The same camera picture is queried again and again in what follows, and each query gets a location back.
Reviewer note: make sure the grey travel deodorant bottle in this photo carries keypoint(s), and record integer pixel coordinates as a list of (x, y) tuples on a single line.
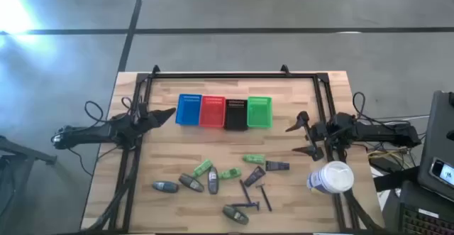
[(213, 180), (165, 186), (191, 182), (235, 214)]

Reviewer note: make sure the green travel toiletry pack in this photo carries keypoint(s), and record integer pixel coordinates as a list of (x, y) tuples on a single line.
[(230, 173), (254, 158), (203, 167)]

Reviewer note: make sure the black keyboard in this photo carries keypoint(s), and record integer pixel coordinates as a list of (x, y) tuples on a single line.
[(422, 224)]

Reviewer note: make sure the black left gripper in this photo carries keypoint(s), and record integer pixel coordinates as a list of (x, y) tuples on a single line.
[(149, 123)]

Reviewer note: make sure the black travel tube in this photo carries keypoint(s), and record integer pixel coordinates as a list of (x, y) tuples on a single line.
[(254, 176), (277, 165)]

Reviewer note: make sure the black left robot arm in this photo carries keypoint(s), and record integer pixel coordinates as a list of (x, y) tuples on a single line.
[(92, 132)]

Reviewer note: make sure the red plastic basket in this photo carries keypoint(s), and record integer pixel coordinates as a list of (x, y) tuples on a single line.
[(212, 112)]

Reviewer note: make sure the black disposable razor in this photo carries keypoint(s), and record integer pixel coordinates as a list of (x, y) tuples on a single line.
[(264, 197)]

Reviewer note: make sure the white wipes canister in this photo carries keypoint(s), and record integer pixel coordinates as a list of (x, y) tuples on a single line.
[(331, 177)]

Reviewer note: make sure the blue plastic basket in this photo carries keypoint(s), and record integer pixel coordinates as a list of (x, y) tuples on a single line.
[(188, 110)]

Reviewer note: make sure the black plastic basket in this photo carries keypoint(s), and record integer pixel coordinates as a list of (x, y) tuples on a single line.
[(236, 116)]

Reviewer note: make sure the black metal table frame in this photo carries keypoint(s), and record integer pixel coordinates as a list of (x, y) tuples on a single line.
[(230, 75)]

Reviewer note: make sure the black power brick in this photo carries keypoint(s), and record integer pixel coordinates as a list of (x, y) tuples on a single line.
[(379, 164)]

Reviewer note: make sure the black metal stand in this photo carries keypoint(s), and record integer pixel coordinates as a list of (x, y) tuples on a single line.
[(25, 153)]

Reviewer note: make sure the green plastic basket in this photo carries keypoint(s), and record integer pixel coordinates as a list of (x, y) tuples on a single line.
[(260, 112)]

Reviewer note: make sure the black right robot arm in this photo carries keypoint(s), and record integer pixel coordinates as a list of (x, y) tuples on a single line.
[(376, 132)]

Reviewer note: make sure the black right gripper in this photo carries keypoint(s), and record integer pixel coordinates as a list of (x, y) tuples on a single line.
[(321, 132)]

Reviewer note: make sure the smartphone with lit screen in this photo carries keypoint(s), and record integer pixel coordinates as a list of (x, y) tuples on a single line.
[(443, 173)]

